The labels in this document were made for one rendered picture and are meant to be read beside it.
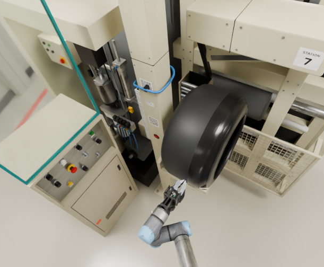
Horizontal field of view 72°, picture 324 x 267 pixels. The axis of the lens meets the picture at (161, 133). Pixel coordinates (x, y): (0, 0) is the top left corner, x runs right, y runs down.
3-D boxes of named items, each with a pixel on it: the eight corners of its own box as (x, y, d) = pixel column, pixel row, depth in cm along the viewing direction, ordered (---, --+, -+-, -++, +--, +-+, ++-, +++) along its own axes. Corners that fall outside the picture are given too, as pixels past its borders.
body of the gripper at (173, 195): (182, 191, 108) (169, 211, 102) (182, 198, 115) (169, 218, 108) (169, 183, 111) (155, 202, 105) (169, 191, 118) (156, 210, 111)
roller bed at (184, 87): (179, 110, 181) (178, 82, 157) (188, 98, 188) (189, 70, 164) (201, 119, 173) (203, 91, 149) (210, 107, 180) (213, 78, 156)
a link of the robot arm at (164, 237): (171, 245, 110) (169, 237, 103) (149, 251, 110) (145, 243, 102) (168, 229, 116) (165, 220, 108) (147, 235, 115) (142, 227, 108)
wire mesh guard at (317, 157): (190, 152, 227) (191, 105, 170) (191, 150, 227) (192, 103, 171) (281, 197, 192) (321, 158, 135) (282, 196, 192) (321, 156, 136)
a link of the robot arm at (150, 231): (138, 238, 104) (134, 231, 98) (152, 219, 110) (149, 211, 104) (151, 248, 100) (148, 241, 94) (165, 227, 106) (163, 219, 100)
